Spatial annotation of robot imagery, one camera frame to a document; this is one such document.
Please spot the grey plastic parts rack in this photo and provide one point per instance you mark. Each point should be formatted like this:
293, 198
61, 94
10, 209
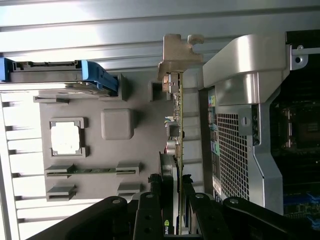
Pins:
100, 155

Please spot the CPU socket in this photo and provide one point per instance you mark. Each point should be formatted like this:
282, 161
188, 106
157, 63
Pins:
307, 130

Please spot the silver CPU chip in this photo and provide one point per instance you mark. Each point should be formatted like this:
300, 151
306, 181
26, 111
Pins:
66, 136

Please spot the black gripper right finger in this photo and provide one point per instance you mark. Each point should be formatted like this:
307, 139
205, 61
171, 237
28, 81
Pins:
212, 220

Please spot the open black PC case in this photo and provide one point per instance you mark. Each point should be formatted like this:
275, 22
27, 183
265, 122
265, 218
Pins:
265, 160

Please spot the green Dell motherboard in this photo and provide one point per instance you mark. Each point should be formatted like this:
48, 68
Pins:
300, 210

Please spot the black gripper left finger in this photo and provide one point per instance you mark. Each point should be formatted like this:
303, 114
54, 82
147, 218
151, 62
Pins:
147, 220

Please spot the green RAM stick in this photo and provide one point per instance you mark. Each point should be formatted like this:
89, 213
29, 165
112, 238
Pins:
95, 171

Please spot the hard disk in blue carrier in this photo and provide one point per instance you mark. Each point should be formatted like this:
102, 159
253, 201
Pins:
95, 72

